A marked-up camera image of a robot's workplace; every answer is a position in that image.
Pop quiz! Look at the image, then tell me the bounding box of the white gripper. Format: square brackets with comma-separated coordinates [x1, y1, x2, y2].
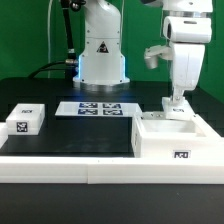
[163, 16, 212, 104]

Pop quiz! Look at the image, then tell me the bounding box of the white cabinet door panel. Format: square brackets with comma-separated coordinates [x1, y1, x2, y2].
[142, 111, 165, 120]
[162, 97, 194, 120]

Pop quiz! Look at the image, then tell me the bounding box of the white cabinet body box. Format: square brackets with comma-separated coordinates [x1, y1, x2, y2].
[131, 115, 224, 160]

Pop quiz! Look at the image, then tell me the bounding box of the white cabinet top block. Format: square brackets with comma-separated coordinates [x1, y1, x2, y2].
[6, 103, 45, 135]

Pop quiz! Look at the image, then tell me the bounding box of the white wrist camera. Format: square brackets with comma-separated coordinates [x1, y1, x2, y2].
[144, 45, 172, 69]

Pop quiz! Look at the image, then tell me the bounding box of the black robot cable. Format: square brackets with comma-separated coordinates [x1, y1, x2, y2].
[27, 0, 80, 80]

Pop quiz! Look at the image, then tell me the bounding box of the white marker base plate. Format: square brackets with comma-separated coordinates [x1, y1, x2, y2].
[55, 102, 142, 117]

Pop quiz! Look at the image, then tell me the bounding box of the white thin cable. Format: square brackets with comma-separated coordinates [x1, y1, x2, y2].
[46, 0, 54, 80]

